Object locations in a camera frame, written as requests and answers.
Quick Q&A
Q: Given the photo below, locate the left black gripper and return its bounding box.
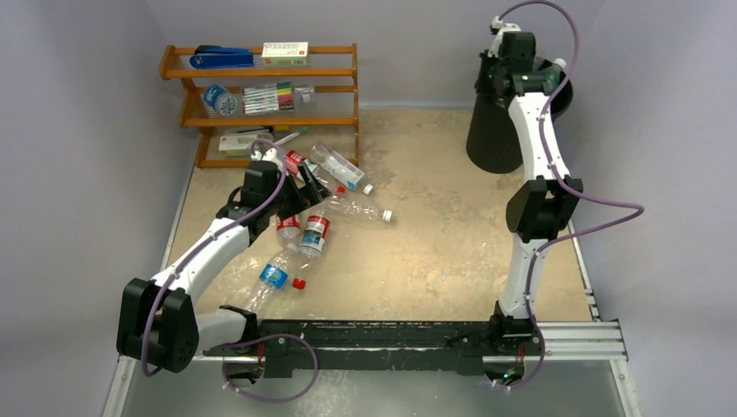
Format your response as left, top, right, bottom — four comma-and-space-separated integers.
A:
265, 163, 330, 221

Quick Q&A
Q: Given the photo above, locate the white label clear bottle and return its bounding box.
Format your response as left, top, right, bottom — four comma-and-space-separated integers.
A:
309, 143, 374, 195

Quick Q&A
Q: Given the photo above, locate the black ribbed waste bin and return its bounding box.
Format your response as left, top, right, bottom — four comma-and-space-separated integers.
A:
465, 55, 574, 175

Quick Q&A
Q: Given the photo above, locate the dark green label water bottle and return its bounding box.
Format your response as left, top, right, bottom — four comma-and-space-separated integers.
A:
541, 58, 568, 94

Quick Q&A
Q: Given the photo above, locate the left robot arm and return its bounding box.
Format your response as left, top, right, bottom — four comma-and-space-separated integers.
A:
116, 161, 331, 376

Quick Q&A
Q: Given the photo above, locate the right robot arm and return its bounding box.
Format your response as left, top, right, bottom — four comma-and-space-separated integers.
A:
478, 24, 583, 354

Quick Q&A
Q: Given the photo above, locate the red label bottle red cap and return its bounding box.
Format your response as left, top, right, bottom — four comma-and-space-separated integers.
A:
285, 150, 347, 201

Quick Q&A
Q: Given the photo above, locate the green-capped white marker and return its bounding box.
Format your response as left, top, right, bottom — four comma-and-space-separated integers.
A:
274, 127, 309, 146

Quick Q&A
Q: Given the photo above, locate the white stapler on bottom shelf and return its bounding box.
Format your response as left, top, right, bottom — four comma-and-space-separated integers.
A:
217, 128, 274, 157

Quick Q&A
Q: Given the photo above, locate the blue label clear bottle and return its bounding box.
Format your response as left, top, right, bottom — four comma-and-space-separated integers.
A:
244, 243, 300, 313

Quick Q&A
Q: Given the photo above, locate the small clear clip box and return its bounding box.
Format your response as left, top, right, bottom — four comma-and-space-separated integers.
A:
293, 85, 315, 104

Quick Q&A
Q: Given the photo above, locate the wooden three-tier shelf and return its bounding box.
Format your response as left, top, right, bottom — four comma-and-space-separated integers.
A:
159, 43, 360, 168

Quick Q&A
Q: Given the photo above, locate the pack of coloured markers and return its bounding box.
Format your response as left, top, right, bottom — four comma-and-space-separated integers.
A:
242, 81, 295, 116

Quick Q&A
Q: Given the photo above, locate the white and red box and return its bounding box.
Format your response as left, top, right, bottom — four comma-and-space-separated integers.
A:
260, 42, 309, 67

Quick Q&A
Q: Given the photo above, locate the blue stapler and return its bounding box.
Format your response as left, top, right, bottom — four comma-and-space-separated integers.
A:
189, 45, 254, 70

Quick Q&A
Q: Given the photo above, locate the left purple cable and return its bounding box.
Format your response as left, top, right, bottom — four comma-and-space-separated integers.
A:
141, 137, 288, 379

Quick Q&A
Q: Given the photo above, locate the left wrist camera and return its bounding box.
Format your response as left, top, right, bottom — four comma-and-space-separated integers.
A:
249, 142, 284, 170

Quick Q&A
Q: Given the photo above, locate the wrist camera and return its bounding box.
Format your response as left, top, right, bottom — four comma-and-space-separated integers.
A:
249, 142, 284, 170
487, 16, 521, 58

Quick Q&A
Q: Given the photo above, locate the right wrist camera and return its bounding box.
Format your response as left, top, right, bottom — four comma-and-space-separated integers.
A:
487, 16, 521, 58

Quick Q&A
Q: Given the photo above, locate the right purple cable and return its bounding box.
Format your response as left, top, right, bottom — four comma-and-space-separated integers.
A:
498, 0, 646, 390

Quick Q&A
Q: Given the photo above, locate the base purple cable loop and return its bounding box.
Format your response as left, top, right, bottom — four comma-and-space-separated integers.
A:
222, 330, 319, 404

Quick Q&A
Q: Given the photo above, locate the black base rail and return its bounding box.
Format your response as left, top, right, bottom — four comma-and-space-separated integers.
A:
203, 319, 545, 380

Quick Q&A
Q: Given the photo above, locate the aluminium frame rail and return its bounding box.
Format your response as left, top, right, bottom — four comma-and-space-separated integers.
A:
103, 320, 641, 416

